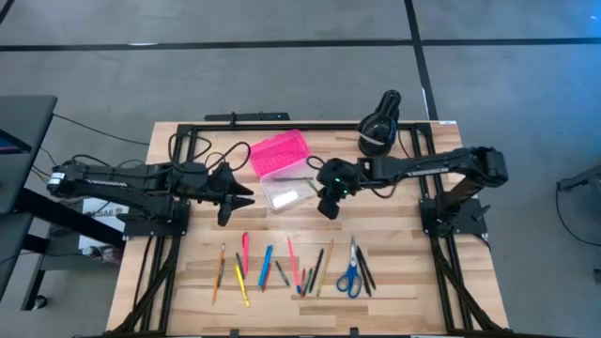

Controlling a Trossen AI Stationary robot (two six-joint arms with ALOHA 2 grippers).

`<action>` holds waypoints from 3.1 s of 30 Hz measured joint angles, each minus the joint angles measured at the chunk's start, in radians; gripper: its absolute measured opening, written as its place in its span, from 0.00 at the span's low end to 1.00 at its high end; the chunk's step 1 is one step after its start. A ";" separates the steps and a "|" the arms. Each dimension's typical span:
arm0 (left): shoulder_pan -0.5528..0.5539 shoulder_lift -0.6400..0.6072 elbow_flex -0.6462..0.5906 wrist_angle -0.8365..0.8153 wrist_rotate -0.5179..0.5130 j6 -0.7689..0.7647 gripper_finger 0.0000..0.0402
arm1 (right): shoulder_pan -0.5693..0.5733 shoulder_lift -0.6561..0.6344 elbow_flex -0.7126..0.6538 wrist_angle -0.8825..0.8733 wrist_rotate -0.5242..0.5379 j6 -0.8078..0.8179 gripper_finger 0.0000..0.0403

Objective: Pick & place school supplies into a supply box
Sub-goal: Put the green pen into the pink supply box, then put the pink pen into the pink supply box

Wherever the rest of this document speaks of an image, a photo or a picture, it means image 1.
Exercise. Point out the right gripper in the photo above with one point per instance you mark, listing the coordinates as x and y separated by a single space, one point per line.
340 176

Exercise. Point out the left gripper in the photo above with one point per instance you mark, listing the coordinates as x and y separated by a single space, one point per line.
216 188

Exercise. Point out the green pen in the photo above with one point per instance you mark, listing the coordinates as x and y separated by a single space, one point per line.
313 186

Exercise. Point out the pink highlighter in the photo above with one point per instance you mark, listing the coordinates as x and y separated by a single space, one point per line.
245 246

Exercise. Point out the orange pencil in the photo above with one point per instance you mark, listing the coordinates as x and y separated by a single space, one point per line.
219 273

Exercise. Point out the yellow highlighter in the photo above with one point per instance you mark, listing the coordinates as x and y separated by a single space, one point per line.
242 286

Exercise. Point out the yellow pencil pink eraser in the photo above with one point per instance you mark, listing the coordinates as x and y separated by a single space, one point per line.
325 267

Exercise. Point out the black pen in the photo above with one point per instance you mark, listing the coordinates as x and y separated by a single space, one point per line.
363 270
368 270
317 270

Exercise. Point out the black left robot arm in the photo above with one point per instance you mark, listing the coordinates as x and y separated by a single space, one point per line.
117 180

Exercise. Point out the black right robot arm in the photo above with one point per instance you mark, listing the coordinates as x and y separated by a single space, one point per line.
422 166

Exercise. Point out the pink-lidded clear pencil box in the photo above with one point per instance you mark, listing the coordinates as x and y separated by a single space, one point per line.
279 152

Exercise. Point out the white printed box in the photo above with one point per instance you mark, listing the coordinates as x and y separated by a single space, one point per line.
101 209

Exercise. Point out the black desk lamp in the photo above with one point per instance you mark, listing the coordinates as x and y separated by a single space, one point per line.
378 148

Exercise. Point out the pink pencil blue cap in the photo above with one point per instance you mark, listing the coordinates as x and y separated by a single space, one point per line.
293 263

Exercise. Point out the dark grey side desk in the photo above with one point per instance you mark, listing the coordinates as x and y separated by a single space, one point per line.
23 122

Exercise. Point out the dark laptop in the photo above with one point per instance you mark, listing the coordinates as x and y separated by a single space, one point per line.
11 143

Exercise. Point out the grey floor stand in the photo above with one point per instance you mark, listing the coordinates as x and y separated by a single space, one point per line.
587 177

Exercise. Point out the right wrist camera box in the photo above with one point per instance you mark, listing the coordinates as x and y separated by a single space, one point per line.
328 209

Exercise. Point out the black aluminium table frame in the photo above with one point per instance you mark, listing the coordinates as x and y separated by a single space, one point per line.
305 127

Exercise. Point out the small black edge bracket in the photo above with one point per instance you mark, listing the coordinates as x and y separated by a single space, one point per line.
233 332
354 331

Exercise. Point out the black desk leg frame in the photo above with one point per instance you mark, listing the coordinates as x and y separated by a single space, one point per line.
56 211

